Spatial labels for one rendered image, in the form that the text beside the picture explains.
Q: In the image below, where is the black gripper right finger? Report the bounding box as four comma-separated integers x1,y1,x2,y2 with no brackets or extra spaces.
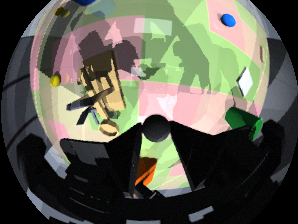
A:
169,120,251,192

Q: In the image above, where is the black ball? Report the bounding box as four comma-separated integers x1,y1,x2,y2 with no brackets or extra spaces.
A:
141,115,172,143

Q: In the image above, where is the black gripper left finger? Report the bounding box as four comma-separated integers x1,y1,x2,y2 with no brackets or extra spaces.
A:
60,121,142,198

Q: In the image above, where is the yellow ball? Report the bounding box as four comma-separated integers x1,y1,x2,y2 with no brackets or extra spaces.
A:
49,73,61,87
55,7,64,16

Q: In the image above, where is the blue cup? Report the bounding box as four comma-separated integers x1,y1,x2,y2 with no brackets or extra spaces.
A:
73,0,96,7

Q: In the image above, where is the wooden toy catapult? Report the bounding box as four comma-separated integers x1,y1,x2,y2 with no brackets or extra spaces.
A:
67,49,126,137

